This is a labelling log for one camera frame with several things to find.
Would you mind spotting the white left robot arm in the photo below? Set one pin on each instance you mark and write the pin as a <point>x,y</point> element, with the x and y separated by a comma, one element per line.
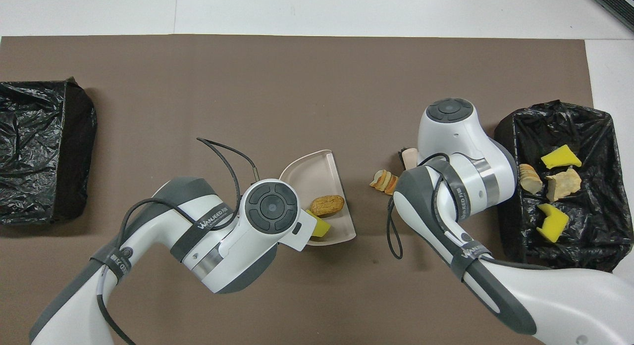
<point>247,236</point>

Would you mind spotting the pale cream bread chunk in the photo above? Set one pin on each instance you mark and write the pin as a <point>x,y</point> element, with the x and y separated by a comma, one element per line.
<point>563,184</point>

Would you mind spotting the tan layered bread chunk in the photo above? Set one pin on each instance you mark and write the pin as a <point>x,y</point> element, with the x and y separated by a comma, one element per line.
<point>530,179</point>

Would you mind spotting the beige hand brush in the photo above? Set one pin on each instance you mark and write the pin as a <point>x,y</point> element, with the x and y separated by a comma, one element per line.
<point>409,158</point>

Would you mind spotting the yellow sponge piece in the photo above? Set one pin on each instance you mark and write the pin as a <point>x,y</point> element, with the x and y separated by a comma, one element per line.
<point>552,223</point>
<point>560,158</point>
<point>321,227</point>

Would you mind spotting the dark ribbed object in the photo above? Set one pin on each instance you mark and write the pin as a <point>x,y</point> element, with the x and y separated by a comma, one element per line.
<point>614,3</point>

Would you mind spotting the black bag covered bin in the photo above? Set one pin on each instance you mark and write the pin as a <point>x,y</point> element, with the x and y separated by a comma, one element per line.
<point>29,152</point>

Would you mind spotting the open black bag lined bin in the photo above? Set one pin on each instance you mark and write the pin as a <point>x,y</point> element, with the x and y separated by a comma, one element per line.
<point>594,236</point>

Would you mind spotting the brown table mat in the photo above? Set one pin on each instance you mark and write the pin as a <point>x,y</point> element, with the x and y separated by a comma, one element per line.
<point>317,87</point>

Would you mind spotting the beige plastic dustpan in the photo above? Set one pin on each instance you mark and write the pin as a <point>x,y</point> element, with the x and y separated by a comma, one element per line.
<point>317,179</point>

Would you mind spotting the orange striped croissant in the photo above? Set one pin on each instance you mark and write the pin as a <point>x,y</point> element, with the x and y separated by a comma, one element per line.
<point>384,181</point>

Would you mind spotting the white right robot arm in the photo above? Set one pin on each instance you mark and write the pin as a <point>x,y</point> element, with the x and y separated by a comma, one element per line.
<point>455,137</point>

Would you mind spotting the brown bread bun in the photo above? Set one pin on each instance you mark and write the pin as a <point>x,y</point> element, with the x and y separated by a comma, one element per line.
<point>327,205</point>

